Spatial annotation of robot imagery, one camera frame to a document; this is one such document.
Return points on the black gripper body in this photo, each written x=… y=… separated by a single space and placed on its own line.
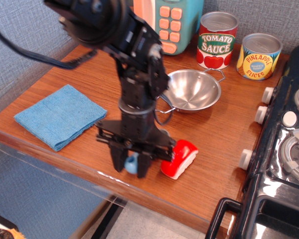
x=132 y=127

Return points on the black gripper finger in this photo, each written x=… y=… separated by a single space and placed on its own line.
x=119 y=154
x=144 y=162

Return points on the blue and grey spoon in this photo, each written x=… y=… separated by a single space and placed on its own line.
x=132 y=165

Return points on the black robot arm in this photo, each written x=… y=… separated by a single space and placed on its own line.
x=111 y=26

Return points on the blue folded towel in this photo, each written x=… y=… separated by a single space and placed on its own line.
x=61 y=117

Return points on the red and white sushi toy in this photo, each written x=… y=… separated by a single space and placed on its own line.
x=184 y=154

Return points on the white stove knob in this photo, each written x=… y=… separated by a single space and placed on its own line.
x=267 y=95
x=245 y=158
x=260 y=114

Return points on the teal toy microwave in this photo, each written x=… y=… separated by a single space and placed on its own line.
x=175 y=21

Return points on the tomato sauce can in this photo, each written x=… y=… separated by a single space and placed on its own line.
x=216 y=38

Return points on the black toy stove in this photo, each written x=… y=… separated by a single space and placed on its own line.
x=270 y=205

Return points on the pineapple slices can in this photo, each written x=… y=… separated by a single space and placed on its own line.
x=258 y=56

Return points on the silver metal bowl with handles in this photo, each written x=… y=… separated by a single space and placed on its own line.
x=190 y=91

